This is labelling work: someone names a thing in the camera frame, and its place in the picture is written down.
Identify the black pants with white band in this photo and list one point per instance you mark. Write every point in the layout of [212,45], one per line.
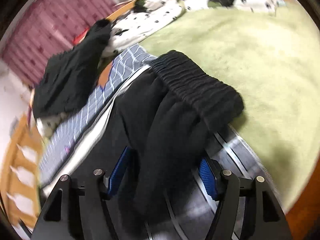
[167,116]

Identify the grey checked star blanket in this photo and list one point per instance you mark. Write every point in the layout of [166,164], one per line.
[67,133]

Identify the pink curtain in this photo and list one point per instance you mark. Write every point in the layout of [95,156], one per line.
[46,28]

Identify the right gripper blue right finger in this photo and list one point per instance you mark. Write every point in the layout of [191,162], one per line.
[210,174]

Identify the white flower print pillow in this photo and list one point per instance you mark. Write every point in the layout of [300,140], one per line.
[143,20]

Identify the wooden bed frame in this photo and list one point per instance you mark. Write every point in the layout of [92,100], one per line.
[19,175]

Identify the green bed sheet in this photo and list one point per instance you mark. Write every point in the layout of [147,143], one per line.
[273,62]

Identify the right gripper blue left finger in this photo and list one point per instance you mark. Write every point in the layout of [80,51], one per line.
[113,181]

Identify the black jacket on pillows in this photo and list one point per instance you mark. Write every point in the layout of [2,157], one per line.
[70,76]

